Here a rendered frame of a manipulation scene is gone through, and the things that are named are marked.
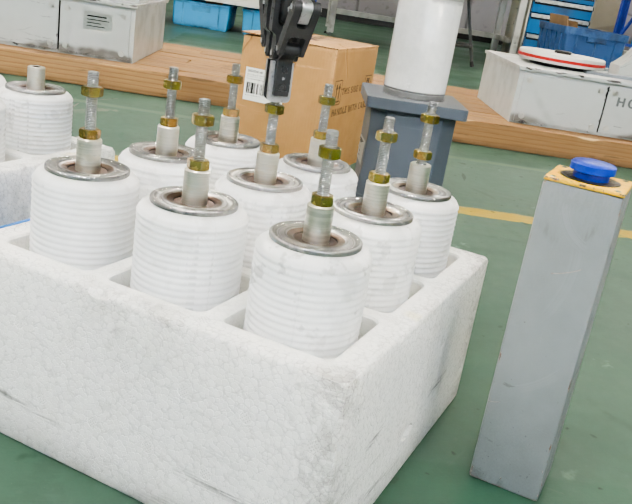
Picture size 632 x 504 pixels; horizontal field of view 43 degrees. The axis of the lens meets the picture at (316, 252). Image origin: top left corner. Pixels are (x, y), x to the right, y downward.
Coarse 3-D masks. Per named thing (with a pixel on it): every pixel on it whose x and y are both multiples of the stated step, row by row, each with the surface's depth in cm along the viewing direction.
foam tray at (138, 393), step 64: (0, 256) 70; (448, 256) 90; (0, 320) 72; (64, 320) 68; (128, 320) 65; (192, 320) 63; (384, 320) 69; (448, 320) 81; (0, 384) 74; (64, 384) 70; (128, 384) 67; (192, 384) 63; (256, 384) 61; (320, 384) 58; (384, 384) 66; (448, 384) 90; (64, 448) 72; (128, 448) 68; (192, 448) 65; (256, 448) 62; (320, 448) 59; (384, 448) 72
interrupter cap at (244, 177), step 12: (240, 168) 81; (252, 168) 82; (228, 180) 77; (240, 180) 77; (252, 180) 79; (276, 180) 80; (288, 180) 80; (300, 180) 80; (276, 192) 76; (288, 192) 76
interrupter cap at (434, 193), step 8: (392, 184) 85; (400, 184) 86; (432, 184) 87; (392, 192) 82; (400, 192) 82; (408, 192) 82; (432, 192) 85; (440, 192) 84; (448, 192) 85; (424, 200) 81; (432, 200) 81; (440, 200) 82; (448, 200) 83
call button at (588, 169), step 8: (576, 160) 71; (584, 160) 72; (592, 160) 72; (576, 168) 71; (584, 168) 70; (592, 168) 70; (600, 168) 70; (608, 168) 70; (616, 168) 71; (576, 176) 72; (584, 176) 71; (592, 176) 71; (600, 176) 70; (608, 176) 70
